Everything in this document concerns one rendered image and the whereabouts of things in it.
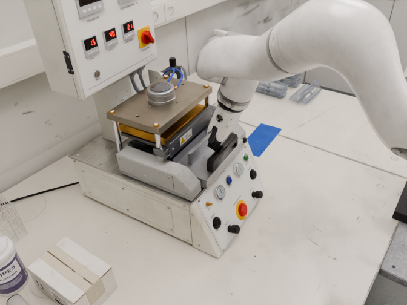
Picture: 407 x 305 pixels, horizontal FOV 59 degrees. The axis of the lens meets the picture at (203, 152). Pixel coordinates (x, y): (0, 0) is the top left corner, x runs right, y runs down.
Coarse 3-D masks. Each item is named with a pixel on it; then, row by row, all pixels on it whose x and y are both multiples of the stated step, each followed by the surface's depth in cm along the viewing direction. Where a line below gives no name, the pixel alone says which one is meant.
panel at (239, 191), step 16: (240, 160) 112; (224, 176) 105; (240, 176) 111; (208, 192) 99; (240, 192) 111; (208, 208) 98; (224, 208) 104; (208, 224) 98; (224, 224) 103; (240, 224) 109; (224, 240) 102
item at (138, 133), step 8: (192, 112) 106; (200, 112) 107; (184, 120) 102; (120, 128) 103; (128, 128) 101; (136, 128) 100; (168, 128) 99; (176, 128) 99; (128, 136) 103; (136, 136) 102; (144, 136) 99; (152, 136) 98; (160, 136) 96; (168, 136) 96; (152, 144) 99
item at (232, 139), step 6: (228, 138) 103; (234, 138) 103; (222, 144) 101; (228, 144) 101; (234, 144) 106; (216, 150) 98; (222, 150) 98; (210, 156) 96; (216, 156) 96; (222, 156) 99; (210, 162) 95; (216, 162) 97; (210, 168) 96
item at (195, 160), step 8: (208, 136) 104; (200, 144) 101; (240, 144) 109; (192, 152) 98; (200, 152) 103; (208, 152) 104; (232, 152) 105; (184, 160) 102; (192, 160) 99; (200, 160) 101; (224, 160) 101; (192, 168) 99; (200, 168) 99; (216, 168) 98; (200, 176) 96; (208, 176) 96; (216, 176) 99; (208, 184) 96
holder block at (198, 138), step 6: (204, 132) 110; (192, 138) 106; (198, 138) 108; (132, 144) 105; (186, 144) 104; (192, 144) 106; (144, 150) 103; (150, 150) 102; (180, 150) 102; (186, 150) 104; (174, 156) 99; (180, 156) 102
